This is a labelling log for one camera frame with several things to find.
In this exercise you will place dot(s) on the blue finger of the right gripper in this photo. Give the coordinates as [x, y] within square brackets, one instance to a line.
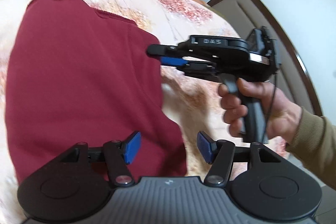
[173, 62]

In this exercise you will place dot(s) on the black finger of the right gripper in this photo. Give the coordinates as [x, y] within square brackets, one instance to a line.
[162, 50]

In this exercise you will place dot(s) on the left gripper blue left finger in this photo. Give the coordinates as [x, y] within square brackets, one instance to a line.
[130, 147]

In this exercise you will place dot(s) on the person's right hand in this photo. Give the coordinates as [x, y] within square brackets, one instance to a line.
[283, 115]

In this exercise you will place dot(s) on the dark red long-sleeve shirt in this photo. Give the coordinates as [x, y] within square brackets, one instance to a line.
[81, 74]

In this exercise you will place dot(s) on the floral peach duvet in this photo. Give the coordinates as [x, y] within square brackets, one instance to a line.
[191, 103]

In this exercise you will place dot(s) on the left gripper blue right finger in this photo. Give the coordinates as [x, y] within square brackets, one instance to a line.
[208, 148]

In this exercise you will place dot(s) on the olive green sleeve forearm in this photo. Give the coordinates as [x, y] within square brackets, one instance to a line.
[314, 145]

